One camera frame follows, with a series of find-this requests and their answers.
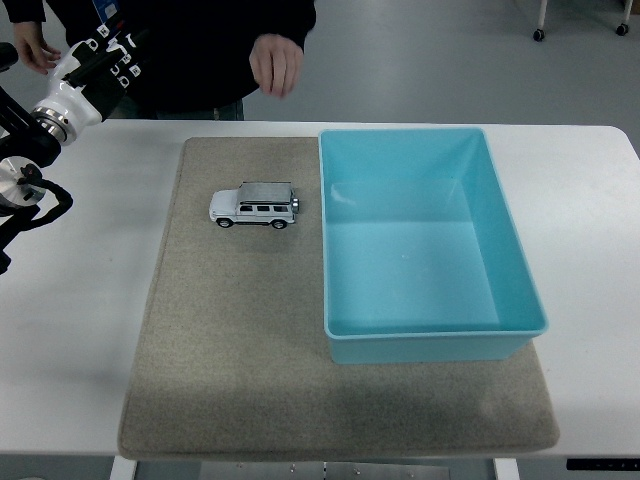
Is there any grey metal plate with screws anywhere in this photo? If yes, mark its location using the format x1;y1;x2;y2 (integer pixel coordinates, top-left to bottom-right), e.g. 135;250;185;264
199;461;452;480

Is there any person's left hand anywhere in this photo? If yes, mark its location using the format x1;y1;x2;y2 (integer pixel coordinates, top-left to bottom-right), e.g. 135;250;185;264
248;33;305;99

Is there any beige fabric mat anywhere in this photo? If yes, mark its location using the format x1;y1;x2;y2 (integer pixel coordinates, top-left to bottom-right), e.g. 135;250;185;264
117;136;560;462

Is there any white cart leg with caster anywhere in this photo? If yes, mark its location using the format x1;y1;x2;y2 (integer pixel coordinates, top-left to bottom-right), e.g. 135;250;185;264
615;0;633;37
532;0;549;43

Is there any person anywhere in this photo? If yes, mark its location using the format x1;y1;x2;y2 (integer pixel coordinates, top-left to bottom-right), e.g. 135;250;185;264
0;0;317;121

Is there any white table leg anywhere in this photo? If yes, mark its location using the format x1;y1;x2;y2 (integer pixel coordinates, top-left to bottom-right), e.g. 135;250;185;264
492;457;522;480
109;455;139;480

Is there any person's right hand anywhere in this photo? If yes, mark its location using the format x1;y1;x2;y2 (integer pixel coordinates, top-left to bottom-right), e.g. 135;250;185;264
13;21;63;76

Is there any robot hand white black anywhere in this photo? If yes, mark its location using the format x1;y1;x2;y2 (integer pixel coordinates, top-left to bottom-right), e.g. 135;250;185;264
32;28;152;127

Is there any black table control panel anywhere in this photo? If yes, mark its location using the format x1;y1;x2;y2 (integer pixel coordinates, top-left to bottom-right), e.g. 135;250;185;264
565;457;640;472

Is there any blue plastic box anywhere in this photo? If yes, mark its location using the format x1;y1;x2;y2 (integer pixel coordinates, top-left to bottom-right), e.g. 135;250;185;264
318;127;550;366

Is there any person's hand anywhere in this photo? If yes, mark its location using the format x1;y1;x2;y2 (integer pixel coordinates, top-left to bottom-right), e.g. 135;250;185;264
13;21;63;76
248;33;305;99

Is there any white toy car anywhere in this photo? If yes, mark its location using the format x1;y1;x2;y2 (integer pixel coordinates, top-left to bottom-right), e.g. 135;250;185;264
208;181;302;231

